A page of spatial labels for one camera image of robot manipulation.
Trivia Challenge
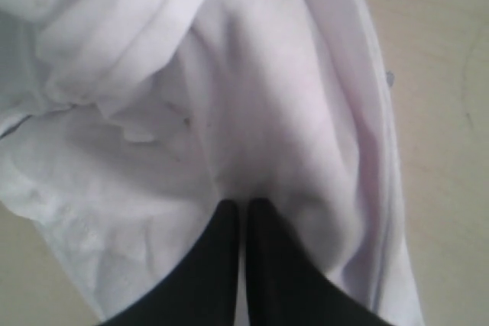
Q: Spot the white t-shirt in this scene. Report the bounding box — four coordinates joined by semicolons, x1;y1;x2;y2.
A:
1;0;424;325

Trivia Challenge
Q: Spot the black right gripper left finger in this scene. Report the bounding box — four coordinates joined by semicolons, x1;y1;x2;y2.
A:
104;200;240;326

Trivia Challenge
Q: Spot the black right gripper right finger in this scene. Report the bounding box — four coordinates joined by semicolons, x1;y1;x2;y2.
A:
245;199;378;325

